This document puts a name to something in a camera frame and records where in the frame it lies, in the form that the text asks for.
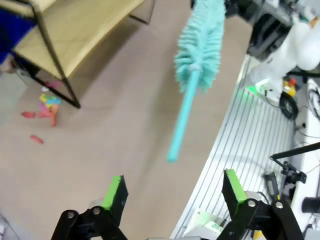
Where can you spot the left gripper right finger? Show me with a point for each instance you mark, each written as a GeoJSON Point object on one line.
{"type": "Point", "coordinates": [235, 197]}

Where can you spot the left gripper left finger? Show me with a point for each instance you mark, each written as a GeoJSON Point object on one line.
{"type": "Point", "coordinates": [115, 200]}

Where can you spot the teal chenille duster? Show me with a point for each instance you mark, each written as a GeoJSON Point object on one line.
{"type": "Point", "coordinates": [200, 50]}

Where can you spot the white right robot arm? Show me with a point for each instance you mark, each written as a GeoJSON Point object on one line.
{"type": "Point", "coordinates": [300, 42]}

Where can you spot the person's left hand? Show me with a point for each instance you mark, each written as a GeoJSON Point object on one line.
{"type": "Point", "coordinates": [7, 66]}

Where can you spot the white box with green light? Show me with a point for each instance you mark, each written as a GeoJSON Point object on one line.
{"type": "Point", "coordinates": [207, 222]}

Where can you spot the aluminium profile base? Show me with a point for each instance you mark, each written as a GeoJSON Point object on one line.
{"type": "Point", "coordinates": [250, 130]}

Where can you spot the black boom rod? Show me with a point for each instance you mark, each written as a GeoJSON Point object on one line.
{"type": "Point", "coordinates": [300, 150]}

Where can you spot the salmon paper scrap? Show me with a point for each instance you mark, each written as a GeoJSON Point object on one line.
{"type": "Point", "coordinates": [53, 118]}

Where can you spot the teal paper scrap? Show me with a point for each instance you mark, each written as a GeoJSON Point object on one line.
{"type": "Point", "coordinates": [56, 101]}

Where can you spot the small magenta paper scrap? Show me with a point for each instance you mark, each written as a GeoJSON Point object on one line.
{"type": "Point", "coordinates": [47, 107]}

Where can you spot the yellow red emergency stop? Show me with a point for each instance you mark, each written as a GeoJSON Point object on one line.
{"type": "Point", "coordinates": [288, 87]}

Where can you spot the yellow paper scrap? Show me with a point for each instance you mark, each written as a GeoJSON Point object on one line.
{"type": "Point", "coordinates": [44, 97]}

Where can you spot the white paper scrap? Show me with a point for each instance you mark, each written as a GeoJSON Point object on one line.
{"type": "Point", "coordinates": [45, 89]}

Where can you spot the pink paper scrap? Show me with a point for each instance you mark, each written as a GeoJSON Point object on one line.
{"type": "Point", "coordinates": [53, 83]}

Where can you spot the light wooden table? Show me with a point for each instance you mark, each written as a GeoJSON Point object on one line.
{"type": "Point", "coordinates": [82, 32]}

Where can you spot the person in blue hoodie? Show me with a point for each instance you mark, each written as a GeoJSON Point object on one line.
{"type": "Point", "coordinates": [12, 30]}

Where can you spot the black camera clamp mount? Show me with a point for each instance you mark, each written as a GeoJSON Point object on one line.
{"type": "Point", "coordinates": [296, 176]}

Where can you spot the black camera lens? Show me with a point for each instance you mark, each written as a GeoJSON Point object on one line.
{"type": "Point", "coordinates": [311, 203]}

